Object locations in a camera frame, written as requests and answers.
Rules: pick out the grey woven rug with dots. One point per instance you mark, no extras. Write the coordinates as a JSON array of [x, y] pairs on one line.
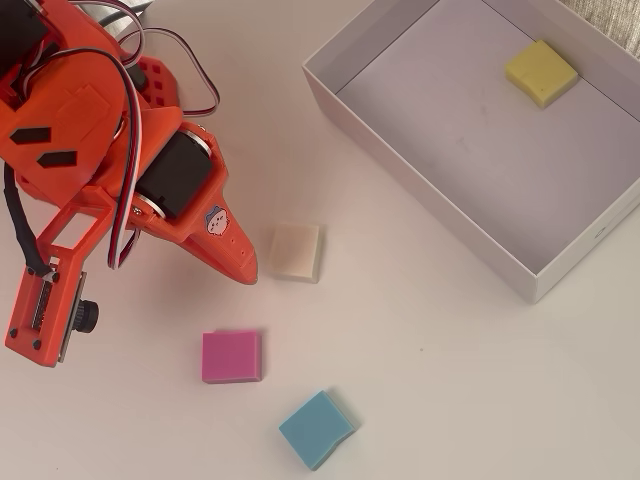
[[625, 15]]

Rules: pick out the white cardboard bin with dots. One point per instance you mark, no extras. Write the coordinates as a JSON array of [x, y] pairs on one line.
[[475, 150]]

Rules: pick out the pink foam cuboid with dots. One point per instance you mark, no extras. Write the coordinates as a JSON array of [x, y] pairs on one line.
[[230, 356]]

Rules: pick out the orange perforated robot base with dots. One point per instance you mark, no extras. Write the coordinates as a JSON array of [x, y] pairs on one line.
[[160, 82]]

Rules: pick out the cream white foam cuboid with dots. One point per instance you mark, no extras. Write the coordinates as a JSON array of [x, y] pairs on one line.
[[295, 250]]

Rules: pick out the yellow foam cuboid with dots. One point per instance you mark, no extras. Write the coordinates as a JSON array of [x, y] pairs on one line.
[[540, 72]]

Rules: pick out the blue foam cuboid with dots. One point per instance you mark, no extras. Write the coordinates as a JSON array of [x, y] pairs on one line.
[[315, 430]]

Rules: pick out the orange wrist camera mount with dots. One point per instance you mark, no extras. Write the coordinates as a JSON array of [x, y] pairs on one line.
[[30, 320]]

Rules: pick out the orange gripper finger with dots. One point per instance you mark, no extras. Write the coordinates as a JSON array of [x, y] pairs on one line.
[[215, 261], [240, 250]]

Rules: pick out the orange gripper body black servo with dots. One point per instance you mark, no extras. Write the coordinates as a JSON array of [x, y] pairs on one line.
[[176, 176]]

